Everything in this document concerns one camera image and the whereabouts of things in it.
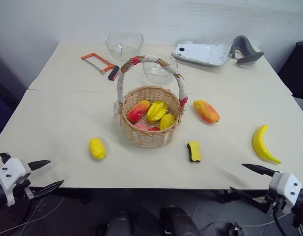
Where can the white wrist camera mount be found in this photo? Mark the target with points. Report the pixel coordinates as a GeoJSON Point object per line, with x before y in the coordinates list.
{"type": "Point", "coordinates": [11, 175]}
{"type": "Point", "coordinates": [287, 188]}

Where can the yellow banana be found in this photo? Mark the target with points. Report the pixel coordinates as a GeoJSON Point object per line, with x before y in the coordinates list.
{"type": "Point", "coordinates": [260, 143]}

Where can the black chair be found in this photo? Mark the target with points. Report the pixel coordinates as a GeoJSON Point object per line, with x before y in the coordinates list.
{"type": "Point", "coordinates": [297, 71]}

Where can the smooth yellow lemon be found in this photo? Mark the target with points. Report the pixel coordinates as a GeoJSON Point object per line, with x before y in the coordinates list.
{"type": "Point", "coordinates": [167, 121]}

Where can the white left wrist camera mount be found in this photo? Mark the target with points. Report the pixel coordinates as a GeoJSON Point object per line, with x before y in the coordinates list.
{"type": "Point", "coordinates": [11, 175]}

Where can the dark rounded shape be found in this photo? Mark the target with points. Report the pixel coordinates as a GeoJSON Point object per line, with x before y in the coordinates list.
{"type": "Point", "coordinates": [119, 223]}

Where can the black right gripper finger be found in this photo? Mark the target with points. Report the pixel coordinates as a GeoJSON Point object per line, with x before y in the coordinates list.
{"type": "Point", "coordinates": [250, 198]}
{"type": "Point", "coordinates": [260, 169]}

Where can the pink peach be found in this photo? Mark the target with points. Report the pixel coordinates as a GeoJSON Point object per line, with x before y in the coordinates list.
{"type": "Point", "coordinates": [141, 125]}

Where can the red and yellow mango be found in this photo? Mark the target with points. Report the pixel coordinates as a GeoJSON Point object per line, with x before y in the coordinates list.
{"type": "Point", "coordinates": [139, 110]}

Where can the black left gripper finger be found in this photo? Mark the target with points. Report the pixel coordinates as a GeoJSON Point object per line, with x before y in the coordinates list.
{"type": "Point", "coordinates": [49, 188]}
{"type": "Point", "coordinates": [39, 164]}

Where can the yellow and black sponge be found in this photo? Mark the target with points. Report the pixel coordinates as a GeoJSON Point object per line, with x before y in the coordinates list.
{"type": "Point", "coordinates": [195, 150]}

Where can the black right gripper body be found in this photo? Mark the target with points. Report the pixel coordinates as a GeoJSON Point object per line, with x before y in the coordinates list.
{"type": "Point", "coordinates": [274, 202]}

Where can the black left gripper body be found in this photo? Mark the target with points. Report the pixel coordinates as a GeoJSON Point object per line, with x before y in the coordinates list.
{"type": "Point", "coordinates": [28, 189]}

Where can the small clear glass bowl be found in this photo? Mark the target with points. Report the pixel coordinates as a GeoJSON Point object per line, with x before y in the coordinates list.
{"type": "Point", "coordinates": [158, 72]}

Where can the red object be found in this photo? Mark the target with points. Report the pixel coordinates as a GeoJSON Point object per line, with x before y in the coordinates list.
{"type": "Point", "coordinates": [155, 128]}

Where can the blue container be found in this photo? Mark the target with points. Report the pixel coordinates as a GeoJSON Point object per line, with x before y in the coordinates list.
{"type": "Point", "coordinates": [0, 111]}

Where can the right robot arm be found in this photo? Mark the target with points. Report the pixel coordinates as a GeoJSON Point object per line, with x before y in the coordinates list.
{"type": "Point", "coordinates": [302, 207]}

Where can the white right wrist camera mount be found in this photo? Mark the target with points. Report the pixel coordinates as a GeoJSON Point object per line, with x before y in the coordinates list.
{"type": "Point", "coordinates": [287, 188]}

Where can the orange and yellow papaya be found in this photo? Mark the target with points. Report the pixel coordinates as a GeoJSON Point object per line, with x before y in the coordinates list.
{"type": "Point", "coordinates": [206, 111]}

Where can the large clear glass bowl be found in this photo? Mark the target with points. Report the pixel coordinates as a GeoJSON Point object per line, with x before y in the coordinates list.
{"type": "Point", "coordinates": [124, 45]}

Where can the white plastic device shell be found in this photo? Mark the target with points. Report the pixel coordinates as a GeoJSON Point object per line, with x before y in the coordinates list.
{"type": "Point", "coordinates": [202, 52]}

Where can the yellow starfruit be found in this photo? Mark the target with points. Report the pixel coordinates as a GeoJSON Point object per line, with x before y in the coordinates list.
{"type": "Point", "coordinates": [156, 111]}

